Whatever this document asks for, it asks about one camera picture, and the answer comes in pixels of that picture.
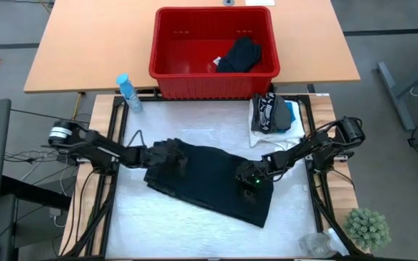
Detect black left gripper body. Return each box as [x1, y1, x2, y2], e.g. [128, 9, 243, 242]
[142, 137, 190, 178]

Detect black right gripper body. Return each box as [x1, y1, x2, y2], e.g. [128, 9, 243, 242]
[234, 161, 269, 193]

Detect white lace garment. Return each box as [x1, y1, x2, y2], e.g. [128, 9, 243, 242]
[248, 98, 306, 152]

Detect grey shorts with printed waistband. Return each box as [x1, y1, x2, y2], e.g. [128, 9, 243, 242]
[251, 92, 292, 134]

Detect blue garment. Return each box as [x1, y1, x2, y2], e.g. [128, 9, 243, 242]
[284, 101, 297, 124]

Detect red plastic laundry basket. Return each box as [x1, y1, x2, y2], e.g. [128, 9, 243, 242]
[149, 6, 282, 101]

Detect small black garment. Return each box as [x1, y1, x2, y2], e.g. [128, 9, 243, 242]
[216, 36, 263, 73]

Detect spray bottle with blue cap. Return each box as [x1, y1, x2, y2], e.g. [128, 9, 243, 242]
[116, 73, 144, 114]

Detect clear plastic cup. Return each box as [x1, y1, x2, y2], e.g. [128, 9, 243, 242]
[298, 228, 351, 259]

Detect small green potted plant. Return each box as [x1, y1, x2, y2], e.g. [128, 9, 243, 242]
[343, 208, 392, 252]

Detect white power adapter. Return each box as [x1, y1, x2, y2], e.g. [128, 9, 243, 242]
[49, 206, 67, 228]

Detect tan wooden desk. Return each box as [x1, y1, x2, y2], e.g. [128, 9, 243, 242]
[23, 0, 361, 94]

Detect black side table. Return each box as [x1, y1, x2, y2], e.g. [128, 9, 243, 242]
[0, 175, 73, 261]

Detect grey metal desk leg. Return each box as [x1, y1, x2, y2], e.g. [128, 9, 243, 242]
[377, 61, 418, 131]

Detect black metal table frame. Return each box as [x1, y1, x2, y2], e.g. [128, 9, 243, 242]
[60, 93, 373, 261]

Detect yellow cable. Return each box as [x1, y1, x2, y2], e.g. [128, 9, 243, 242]
[71, 92, 83, 123]

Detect thin black floor cable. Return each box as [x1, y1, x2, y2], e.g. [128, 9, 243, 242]
[11, 107, 91, 124]

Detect tangled cable bundle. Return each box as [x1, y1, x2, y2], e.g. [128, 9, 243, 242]
[4, 146, 83, 182]

